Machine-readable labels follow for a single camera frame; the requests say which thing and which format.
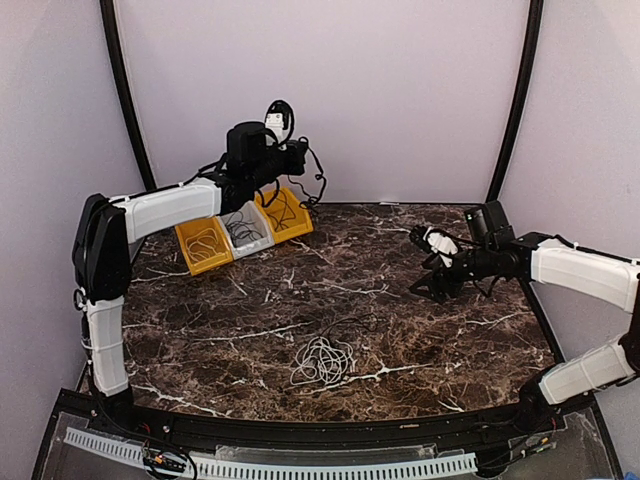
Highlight yellow plastic bin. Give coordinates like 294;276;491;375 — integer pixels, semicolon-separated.
254;187;314;244
175;217;233;276

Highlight white slotted cable duct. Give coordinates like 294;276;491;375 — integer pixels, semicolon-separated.
64;427;478;480

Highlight remaining thin black cable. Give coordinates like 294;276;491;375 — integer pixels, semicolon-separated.
317;313;379;341

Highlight left yellow plastic bin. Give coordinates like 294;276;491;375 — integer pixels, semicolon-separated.
175;217;233;276

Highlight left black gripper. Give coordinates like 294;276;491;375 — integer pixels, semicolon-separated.
250;139;309;189

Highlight right black frame post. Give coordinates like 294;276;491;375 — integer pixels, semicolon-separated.
485;0;544;202

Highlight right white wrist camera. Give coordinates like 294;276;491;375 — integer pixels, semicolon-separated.
409;226;462;268

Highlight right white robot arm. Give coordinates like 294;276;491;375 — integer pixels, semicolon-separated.
409;201;639;434

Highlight black front rail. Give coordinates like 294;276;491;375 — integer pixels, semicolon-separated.
81;393;593;453

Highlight grey plastic bin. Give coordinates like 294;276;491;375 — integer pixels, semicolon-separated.
219;201;275;260

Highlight white cable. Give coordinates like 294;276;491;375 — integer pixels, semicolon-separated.
287;335;356;387
185;228;224;264

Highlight thick black cable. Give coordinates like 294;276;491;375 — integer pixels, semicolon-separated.
289;137;329;214

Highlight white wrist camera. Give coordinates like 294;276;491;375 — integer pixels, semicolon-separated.
409;226;462;268
265;99;295;150

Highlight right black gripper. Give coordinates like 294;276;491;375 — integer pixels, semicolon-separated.
410;243;496;303

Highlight right yellow plastic bin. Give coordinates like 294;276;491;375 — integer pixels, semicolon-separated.
254;187;314;244

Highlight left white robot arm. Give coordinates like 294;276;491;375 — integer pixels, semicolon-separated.
72;121;309;397

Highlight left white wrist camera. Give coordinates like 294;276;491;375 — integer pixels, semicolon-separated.
265;99;295;150

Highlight left black frame post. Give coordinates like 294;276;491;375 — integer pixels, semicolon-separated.
98;0;157;191

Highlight black frame post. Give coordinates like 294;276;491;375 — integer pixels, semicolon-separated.
485;0;544;202
98;0;157;191

